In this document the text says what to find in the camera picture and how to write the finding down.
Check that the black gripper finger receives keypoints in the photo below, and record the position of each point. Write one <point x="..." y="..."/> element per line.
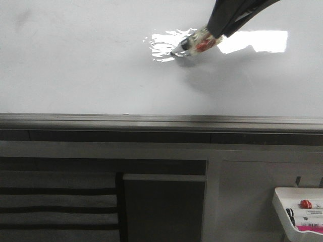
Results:
<point x="225" y="13"/>
<point x="244" y="14"/>

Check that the black whiteboard marker with tape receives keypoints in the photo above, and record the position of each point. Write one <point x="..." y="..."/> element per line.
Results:
<point x="200" y="41"/>

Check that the red capped marker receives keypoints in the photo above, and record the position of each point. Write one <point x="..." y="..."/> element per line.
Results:
<point x="311" y="204"/>

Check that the dark grey cabinet panel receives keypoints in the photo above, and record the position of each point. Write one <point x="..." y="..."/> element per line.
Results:
<point x="164" y="207"/>

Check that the white plastic marker tray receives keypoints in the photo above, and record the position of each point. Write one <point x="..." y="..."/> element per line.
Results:
<point x="284" y="198"/>

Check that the grey black striped fabric organizer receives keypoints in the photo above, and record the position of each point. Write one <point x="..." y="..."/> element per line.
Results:
<point x="60" y="206"/>

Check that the white whiteboard with grey frame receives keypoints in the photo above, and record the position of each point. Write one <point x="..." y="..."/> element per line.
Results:
<point x="102" y="71"/>

